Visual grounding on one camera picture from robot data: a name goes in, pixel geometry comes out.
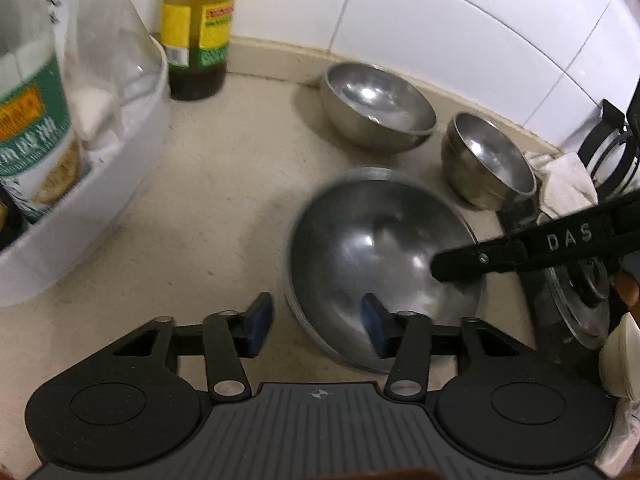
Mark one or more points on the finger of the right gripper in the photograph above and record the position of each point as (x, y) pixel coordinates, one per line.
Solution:
(609, 230)

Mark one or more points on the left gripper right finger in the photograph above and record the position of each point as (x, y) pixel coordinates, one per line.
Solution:
(404, 337)

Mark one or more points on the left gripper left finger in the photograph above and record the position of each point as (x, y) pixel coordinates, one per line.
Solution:
(229, 337)

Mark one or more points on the large steel bowl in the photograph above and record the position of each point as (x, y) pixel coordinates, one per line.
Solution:
(373, 230)

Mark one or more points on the medium steel bowl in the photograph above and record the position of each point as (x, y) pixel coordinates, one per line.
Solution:
(376, 109)

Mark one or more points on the white dish cloth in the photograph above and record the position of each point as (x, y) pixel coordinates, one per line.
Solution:
(566, 186)

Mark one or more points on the steel pot lid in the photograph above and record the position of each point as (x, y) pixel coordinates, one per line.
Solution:
(580, 293)

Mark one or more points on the white ceramic cup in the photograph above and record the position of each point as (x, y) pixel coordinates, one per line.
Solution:
(619, 360)

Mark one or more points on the small steel bowl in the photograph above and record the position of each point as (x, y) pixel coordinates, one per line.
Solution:
(483, 166)

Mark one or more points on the white round tray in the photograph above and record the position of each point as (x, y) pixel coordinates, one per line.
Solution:
(51, 247)

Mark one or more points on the green label seasoning jar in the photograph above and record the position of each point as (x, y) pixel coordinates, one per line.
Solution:
(41, 157)

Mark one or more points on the clear plastic bag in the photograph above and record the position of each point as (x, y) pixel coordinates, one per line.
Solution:
(110, 61)

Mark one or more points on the yellow label oil bottle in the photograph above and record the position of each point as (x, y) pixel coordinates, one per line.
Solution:
(195, 35)

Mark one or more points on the black round wall rack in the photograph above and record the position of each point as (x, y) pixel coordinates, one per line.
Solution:
(610, 153)

